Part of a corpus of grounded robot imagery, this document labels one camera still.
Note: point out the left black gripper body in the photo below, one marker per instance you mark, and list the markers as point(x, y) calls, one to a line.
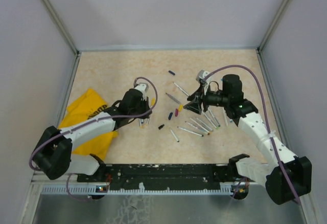
point(142, 108)

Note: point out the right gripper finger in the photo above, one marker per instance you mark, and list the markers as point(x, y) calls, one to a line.
point(197, 93)
point(193, 106)

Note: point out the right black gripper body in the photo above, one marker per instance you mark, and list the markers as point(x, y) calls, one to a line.
point(207, 98)

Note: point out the green end marker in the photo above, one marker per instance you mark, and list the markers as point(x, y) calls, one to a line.
point(210, 120)

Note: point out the grey cap marker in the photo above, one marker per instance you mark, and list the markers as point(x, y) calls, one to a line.
point(198, 125)

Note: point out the yellow cap white marker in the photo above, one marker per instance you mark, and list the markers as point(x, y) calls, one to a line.
point(204, 124)

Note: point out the light green cap marker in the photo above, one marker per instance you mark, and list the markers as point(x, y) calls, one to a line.
point(214, 118)

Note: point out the blue cap long marker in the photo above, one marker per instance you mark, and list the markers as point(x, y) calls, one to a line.
point(180, 88)

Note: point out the light blue marker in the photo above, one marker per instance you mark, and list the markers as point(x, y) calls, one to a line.
point(227, 120)

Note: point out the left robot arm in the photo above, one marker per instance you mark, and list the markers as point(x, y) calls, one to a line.
point(53, 154)

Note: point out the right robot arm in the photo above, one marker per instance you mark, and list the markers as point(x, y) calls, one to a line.
point(285, 175)

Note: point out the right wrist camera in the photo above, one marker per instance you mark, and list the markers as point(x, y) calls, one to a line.
point(204, 78)

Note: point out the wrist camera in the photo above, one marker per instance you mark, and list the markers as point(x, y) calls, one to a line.
point(204, 78)
point(142, 87)

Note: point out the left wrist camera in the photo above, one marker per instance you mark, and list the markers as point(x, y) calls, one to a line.
point(142, 87)

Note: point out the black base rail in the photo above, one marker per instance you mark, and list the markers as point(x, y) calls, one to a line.
point(163, 176)

